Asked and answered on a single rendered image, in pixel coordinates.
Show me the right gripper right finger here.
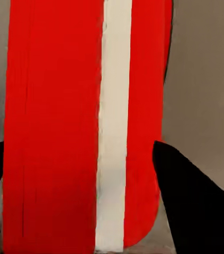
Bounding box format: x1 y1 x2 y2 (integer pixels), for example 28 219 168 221
153 141 224 254

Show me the radio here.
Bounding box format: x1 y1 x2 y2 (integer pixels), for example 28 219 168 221
2 0 174 254

